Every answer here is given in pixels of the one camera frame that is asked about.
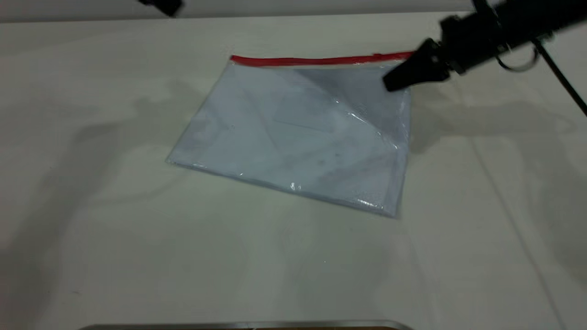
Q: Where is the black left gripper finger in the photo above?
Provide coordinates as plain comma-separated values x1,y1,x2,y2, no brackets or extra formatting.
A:
138,0,184,18

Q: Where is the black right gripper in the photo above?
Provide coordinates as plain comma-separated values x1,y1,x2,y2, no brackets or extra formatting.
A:
382,9,508,93

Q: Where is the clear plastic zipper bag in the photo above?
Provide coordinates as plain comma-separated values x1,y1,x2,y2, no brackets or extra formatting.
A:
166,51,417,219

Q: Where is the silver metal edge strip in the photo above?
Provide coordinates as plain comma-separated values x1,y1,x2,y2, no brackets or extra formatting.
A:
78,320,414,330

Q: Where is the black cable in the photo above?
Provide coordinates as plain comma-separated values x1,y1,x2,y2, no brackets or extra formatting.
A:
497,39,587,116

